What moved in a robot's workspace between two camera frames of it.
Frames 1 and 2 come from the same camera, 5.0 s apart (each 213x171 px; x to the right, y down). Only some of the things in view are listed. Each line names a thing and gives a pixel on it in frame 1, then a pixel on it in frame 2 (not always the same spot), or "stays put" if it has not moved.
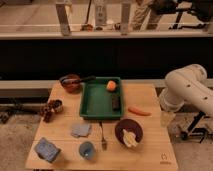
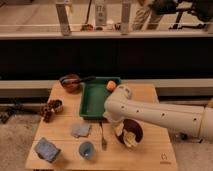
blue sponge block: (47, 150) stays put
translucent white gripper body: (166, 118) → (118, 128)
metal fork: (103, 140) stays put
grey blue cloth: (80, 129) stays put
